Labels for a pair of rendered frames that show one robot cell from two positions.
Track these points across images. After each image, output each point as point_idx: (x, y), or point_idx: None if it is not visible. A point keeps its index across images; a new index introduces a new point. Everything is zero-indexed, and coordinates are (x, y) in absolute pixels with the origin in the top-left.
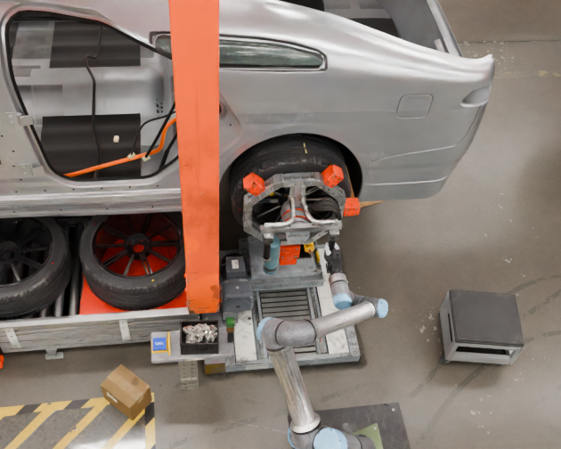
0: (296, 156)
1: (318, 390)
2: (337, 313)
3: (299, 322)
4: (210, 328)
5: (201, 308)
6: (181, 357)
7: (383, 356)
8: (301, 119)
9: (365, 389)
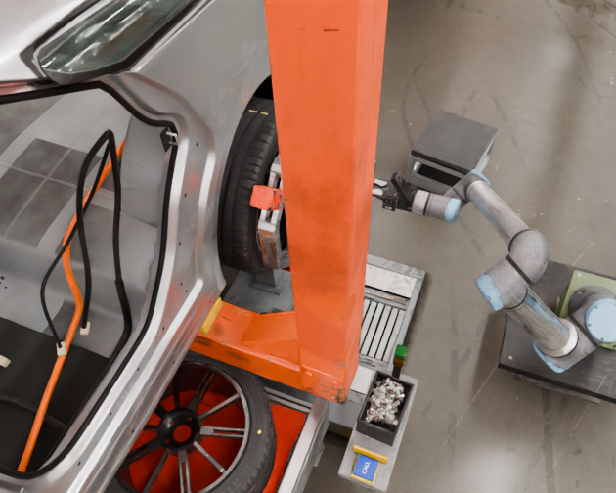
0: (268, 124)
1: (442, 332)
2: (498, 207)
3: (526, 240)
4: (384, 385)
5: (350, 382)
6: (396, 448)
7: (427, 255)
8: (254, 65)
9: (459, 289)
